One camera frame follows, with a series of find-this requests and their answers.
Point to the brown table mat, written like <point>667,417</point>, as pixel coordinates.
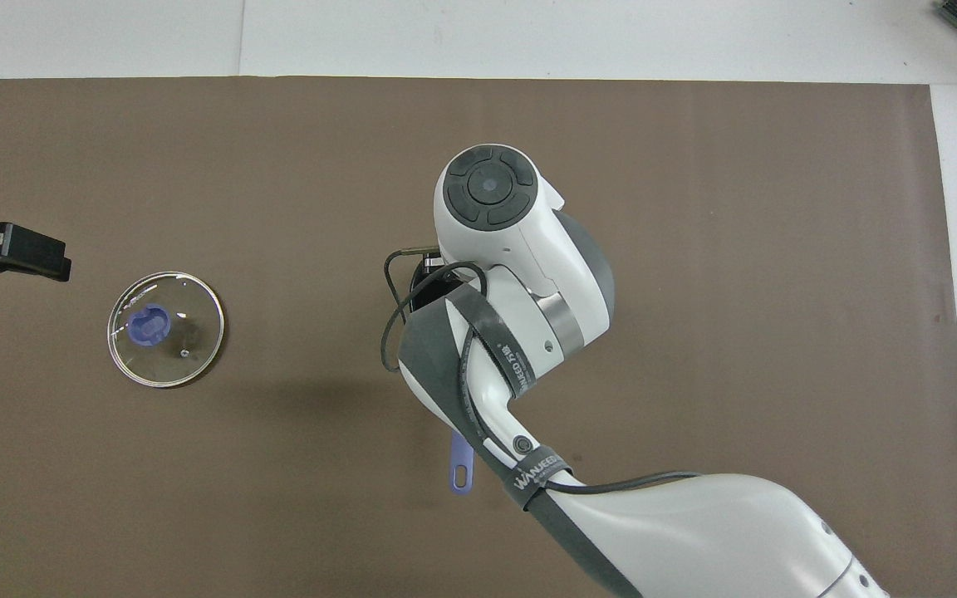
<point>777,249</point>

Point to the glass lid purple knob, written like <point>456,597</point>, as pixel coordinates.
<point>149,325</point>

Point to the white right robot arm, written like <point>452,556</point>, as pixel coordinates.
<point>528,241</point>

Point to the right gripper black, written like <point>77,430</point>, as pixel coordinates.
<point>437,271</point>

